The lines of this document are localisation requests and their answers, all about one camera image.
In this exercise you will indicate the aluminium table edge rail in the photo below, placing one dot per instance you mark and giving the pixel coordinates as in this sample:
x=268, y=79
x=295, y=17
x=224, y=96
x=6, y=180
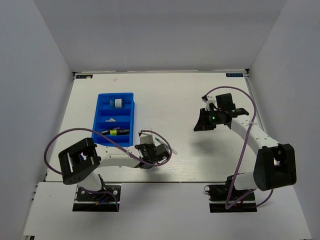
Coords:
x=263, y=88

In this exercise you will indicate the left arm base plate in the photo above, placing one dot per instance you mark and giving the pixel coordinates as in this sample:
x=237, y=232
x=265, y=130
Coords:
x=102, y=202

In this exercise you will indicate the green cap highlighter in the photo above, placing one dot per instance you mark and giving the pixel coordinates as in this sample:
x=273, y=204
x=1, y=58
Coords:
x=123, y=132

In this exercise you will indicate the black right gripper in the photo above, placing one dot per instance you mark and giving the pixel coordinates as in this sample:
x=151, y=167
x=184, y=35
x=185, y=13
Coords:
x=202, y=124

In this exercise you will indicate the right corner label sticker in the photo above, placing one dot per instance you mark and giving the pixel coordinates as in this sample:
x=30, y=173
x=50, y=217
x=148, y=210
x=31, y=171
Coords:
x=234, y=75

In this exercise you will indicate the yellow cap highlighter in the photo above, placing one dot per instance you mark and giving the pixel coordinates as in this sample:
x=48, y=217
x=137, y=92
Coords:
x=113, y=132

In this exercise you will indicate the purple cap black marker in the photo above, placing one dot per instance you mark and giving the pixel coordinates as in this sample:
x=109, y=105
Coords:
x=106, y=132

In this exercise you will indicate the blue compartment tray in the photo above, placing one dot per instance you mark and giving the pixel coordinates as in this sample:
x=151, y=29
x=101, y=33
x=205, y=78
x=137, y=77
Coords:
x=124, y=116

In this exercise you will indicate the left corner label sticker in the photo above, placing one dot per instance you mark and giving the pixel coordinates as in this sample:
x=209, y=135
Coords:
x=84, y=76

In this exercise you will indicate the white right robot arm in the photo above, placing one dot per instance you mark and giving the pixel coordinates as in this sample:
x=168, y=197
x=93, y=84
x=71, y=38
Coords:
x=275, y=164

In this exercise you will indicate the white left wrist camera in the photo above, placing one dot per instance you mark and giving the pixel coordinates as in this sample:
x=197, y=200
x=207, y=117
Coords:
x=145, y=137

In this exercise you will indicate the corner label sticker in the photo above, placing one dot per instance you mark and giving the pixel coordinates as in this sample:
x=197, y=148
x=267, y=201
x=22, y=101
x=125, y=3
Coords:
x=234, y=75
x=84, y=76

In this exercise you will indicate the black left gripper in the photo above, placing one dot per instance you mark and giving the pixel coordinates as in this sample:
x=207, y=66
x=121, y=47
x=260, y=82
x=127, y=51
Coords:
x=149, y=145

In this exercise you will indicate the blue gel jar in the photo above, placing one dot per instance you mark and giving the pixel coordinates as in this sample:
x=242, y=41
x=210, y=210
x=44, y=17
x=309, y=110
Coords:
x=117, y=103

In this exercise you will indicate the grey eraser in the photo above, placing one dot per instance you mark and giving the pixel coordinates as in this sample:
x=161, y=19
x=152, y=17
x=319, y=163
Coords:
x=110, y=120

